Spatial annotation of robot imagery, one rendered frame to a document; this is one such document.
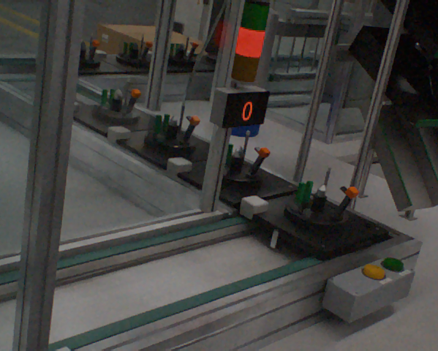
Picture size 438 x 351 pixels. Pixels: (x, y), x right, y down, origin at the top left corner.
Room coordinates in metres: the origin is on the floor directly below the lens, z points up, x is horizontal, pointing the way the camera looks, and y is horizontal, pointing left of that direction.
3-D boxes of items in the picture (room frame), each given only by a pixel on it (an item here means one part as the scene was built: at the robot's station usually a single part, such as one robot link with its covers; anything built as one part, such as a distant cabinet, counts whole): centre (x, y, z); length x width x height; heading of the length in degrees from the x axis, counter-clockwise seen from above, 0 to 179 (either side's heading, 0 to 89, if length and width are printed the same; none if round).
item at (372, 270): (1.23, -0.33, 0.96); 0.04 x 0.04 x 0.02
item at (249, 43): (1.38, -0.01, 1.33); 0.05 x 0.05 x 0.05
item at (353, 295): (1.23, -0.33, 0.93); 0.21 x 0.07 x 0.06; 138
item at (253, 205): (1.43, -0.09, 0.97); 0.05 x 0.05 x 0.04; 48
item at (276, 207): (1.44, -0.23, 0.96); 0.24 x 0.24 x 0.02; 48
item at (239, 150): (1.61, -0.04, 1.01); 0.24 x 0.24 x 0.13; 48
